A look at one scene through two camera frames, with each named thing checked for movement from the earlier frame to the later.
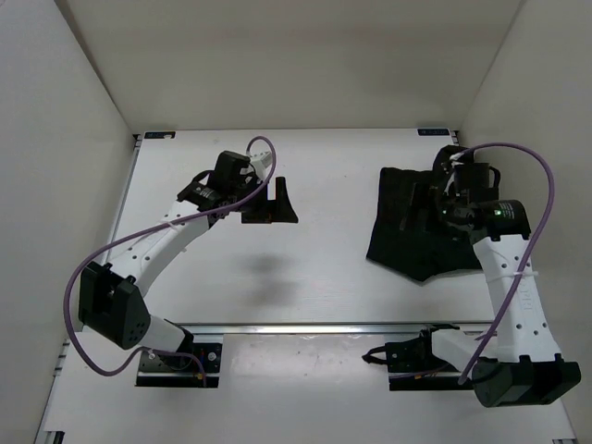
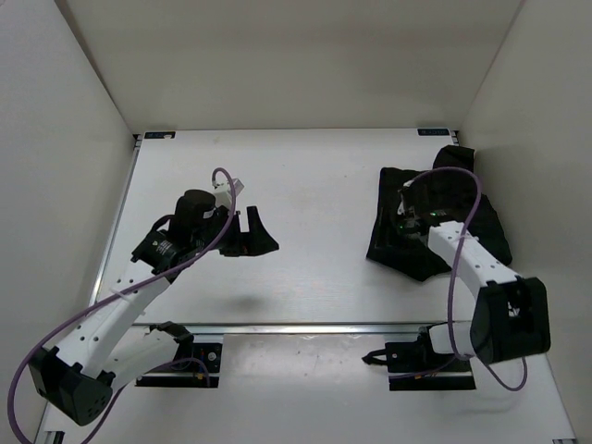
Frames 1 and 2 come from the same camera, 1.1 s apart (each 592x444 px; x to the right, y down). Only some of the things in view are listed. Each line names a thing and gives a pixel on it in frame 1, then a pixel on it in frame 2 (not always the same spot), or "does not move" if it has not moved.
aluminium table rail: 327,327 does not move
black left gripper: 279,208 -> 259,237
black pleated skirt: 408,233 does not move
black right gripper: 441,195 -> 400,215
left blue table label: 159,134 does not move
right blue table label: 433,131 does not move
